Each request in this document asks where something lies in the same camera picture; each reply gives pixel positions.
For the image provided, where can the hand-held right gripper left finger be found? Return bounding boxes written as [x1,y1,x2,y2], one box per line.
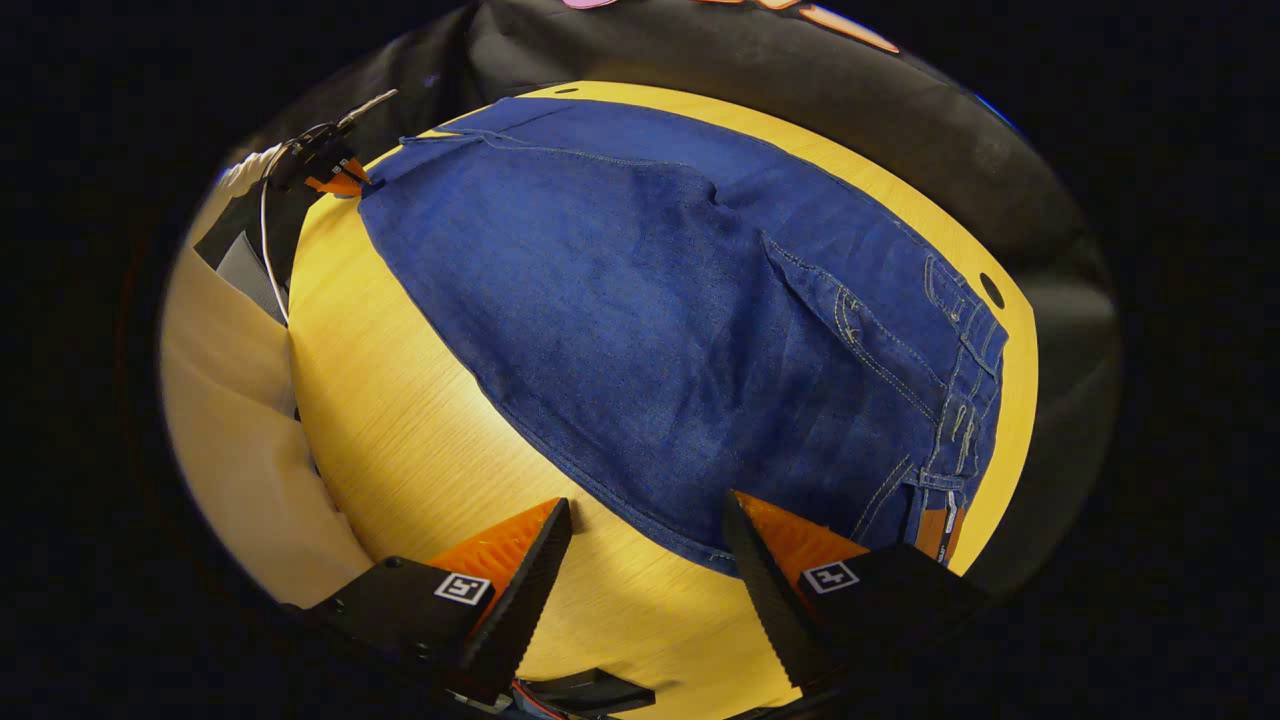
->
[300,497,574,703]

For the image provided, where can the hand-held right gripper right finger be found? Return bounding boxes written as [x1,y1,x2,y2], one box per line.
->
[721,490,993,693]

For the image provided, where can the blue denim jeans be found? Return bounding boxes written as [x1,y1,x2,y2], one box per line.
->
[358,97,1010,580]

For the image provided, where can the person's beige clothing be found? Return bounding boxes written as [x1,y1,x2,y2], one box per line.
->
[160,145,377,611]

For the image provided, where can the black backdrop cloth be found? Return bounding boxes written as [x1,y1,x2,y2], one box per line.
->
[225,0,1123,601]

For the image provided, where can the white cable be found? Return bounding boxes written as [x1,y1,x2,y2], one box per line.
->
[257,150,293,328]

